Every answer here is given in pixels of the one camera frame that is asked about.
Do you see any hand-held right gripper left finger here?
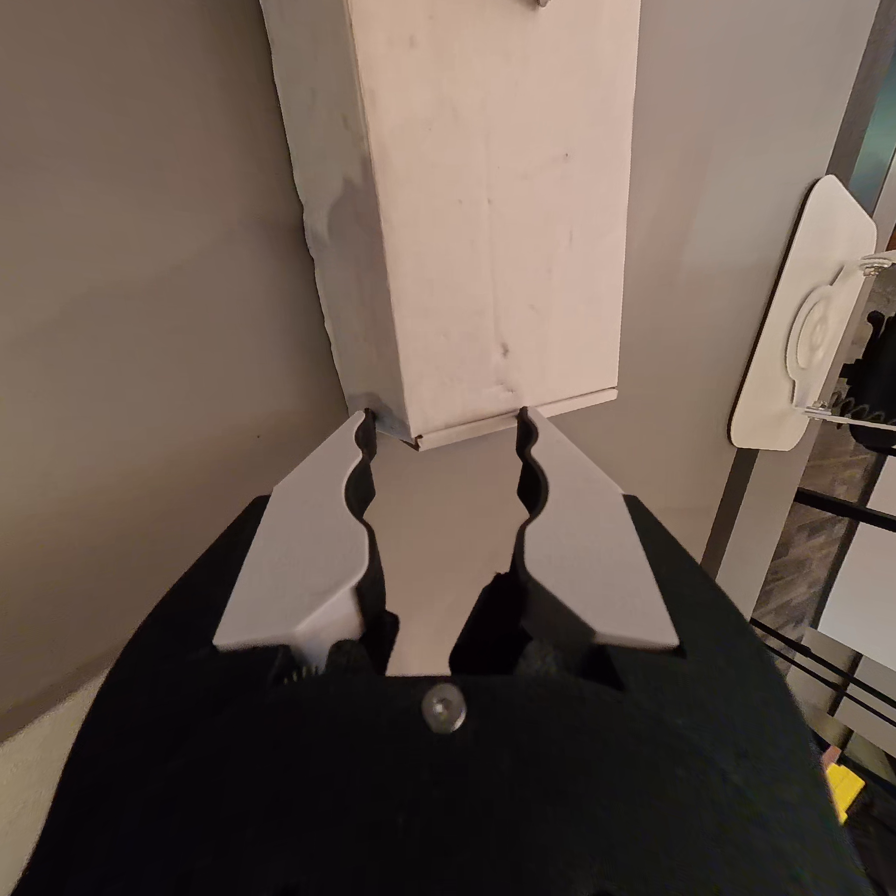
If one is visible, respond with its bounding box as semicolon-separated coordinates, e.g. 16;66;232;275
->
212;409;386;666

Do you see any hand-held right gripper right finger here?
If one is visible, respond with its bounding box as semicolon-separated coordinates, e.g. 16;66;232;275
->
507;406;681;652

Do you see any white cardboard box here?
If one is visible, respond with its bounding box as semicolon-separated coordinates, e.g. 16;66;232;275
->
260;0;641;452

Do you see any stack of yellow trays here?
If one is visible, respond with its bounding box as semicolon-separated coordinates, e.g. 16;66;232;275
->
825;762;868;826

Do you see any dark device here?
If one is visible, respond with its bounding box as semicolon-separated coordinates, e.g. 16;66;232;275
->
843;308;896;449

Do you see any black coiled cable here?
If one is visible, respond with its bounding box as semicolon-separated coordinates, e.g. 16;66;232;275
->
815;395;896;424

